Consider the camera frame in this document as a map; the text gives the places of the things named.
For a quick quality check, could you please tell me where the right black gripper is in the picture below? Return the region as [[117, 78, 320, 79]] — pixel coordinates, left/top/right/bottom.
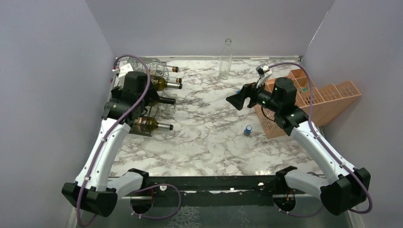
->
[[227, 77, 282, 113]]

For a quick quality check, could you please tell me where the clear glass bottle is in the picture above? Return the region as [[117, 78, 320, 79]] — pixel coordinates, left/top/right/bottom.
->
[[219, 38, 233, 80]]

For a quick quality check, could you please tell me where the dark green wine bottle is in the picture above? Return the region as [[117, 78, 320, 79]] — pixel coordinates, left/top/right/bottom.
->
[[148, 96, 176, 107]]

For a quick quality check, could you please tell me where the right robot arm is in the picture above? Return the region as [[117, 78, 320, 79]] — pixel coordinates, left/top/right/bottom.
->
[[226, 77, 373, 216]]

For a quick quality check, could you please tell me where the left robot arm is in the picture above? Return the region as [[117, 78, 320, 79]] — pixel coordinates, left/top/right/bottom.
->
[[61, 71, 152, 217]]

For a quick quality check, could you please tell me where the bottle with brown cap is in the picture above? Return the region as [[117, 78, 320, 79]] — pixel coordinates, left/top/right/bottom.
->
[[166, 66, 180, 73]]

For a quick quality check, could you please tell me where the wine bottle silver foil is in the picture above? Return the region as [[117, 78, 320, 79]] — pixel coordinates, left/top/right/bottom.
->
[[151, 76, 182, 91], [129, 116, 173, 135]]

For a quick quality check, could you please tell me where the clear bottle in rack top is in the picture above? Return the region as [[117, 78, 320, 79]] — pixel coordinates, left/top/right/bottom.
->
[[127, 57, 167, 76]]

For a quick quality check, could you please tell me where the lower wine bottle silver foil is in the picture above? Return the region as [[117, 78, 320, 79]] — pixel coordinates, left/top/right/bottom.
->
[[129, 116, 173, 135]]

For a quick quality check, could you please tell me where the blue small cylinder can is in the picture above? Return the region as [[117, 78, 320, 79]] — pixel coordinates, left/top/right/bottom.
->
[[243, 125, 252, 136]]

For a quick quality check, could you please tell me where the pink plastic organizer basket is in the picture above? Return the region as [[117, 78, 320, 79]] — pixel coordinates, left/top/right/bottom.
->
[[254, 69, 361, 139]]

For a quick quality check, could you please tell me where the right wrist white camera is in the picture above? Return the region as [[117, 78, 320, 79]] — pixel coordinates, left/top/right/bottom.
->
[[255, 64, 273, 88]]

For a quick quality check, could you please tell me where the wrist white camera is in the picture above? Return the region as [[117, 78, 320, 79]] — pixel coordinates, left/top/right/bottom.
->
[[113, 63, 133, 80], [255, 64, 273, 88]]

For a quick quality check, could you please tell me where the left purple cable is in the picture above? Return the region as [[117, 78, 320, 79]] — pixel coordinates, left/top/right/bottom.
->
[[75, 55, 152, 228]]

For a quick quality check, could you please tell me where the black wire wine rack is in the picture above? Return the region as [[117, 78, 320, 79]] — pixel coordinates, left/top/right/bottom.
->
[[102, 71, 162, 127]]

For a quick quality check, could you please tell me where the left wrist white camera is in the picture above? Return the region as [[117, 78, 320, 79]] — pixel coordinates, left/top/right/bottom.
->
[[113, 63, 133, 80]]

